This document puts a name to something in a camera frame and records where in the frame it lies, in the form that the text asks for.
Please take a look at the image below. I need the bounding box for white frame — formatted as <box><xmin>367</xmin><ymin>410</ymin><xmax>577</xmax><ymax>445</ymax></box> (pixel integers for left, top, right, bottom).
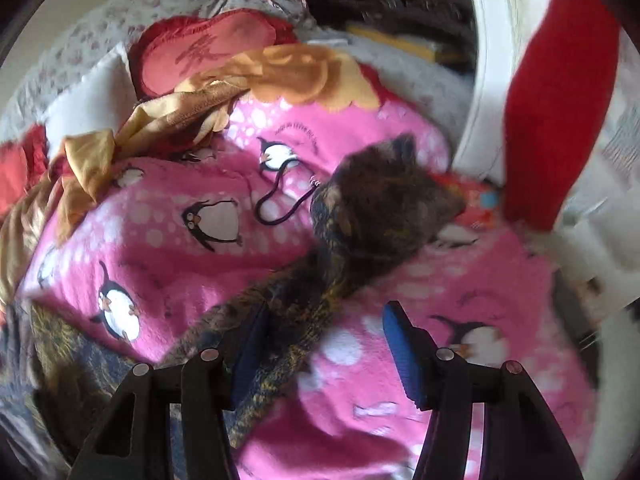
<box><xmin>452</xmin><ymin>0</ymin><xmax>538</xmax><ymax>181</ymax></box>

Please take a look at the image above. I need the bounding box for red orange printed cloth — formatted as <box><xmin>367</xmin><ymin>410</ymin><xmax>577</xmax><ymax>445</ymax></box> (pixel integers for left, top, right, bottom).
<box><xmin>435</xmin><ymin>175</ymin><xmax>501</xmax><ymax>233</ymax></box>

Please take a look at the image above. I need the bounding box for black cord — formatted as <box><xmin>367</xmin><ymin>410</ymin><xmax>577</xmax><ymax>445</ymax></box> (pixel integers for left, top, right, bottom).
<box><xmin>255</xmin><ymin>157</ymin><xmax>323</xmax><ymax>226</ymax></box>

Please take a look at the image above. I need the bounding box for red white plush garment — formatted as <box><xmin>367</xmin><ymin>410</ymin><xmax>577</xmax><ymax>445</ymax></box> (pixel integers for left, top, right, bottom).
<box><xmin>500</xmin><ymin>0</ymin><xmax>631</xmax><ymax>261</ymax></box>

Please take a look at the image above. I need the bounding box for golden satin quilt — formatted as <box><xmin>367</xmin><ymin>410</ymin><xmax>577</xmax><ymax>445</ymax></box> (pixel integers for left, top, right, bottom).
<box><xmin>0</xmin><ymin>42</ymin><xmax>382</xmax><ymax>311</ymax></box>

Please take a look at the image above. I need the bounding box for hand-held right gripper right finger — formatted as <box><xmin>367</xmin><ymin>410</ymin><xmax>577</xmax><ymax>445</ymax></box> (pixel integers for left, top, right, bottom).
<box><xmin>382</xmin><ymin>300</ymin><xmax>586</xmax><ymax>480</ymax></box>

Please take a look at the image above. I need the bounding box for white pillow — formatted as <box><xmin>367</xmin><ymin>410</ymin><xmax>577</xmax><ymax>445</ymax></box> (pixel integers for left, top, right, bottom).
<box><xmin>42</xmin><ymin>42</ymin><xmax>146</xmax><ymax>161</ymax></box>

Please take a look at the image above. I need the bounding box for dark brown blue patterned garment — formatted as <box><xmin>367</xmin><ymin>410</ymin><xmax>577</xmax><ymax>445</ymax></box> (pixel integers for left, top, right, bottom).
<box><xmin>0</xmin><ymin>132</ymin><xmax>467</xmax><ymax>480</ymax></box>

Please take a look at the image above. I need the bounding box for red embroidered cushion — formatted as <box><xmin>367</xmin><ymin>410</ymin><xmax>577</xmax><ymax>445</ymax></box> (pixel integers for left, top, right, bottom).
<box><xmin>129</xmin><ymin>10</ymin><xmax>298</xmax><ymax>102</ymax></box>

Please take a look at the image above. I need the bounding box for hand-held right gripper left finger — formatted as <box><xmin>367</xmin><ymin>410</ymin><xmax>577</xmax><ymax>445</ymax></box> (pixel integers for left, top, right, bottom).
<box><xmin>65</xmin><ymin>304</ymin><xmax>275</xmax><ymax>480</ymax></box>

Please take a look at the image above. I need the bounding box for pink penguin print blanket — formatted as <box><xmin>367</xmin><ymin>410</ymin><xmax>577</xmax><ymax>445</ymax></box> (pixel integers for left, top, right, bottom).
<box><xmin>20</xmin><ymin>92</ymin><xmax>601</xmax><ymax>480</ymax></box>

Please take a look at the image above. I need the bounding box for red frilled cushion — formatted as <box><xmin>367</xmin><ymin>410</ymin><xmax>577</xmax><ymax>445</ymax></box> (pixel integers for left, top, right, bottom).
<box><xmin>0</xmin><ymin>125</ymin><xmax>51</xmax><ymax>221</ymax></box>

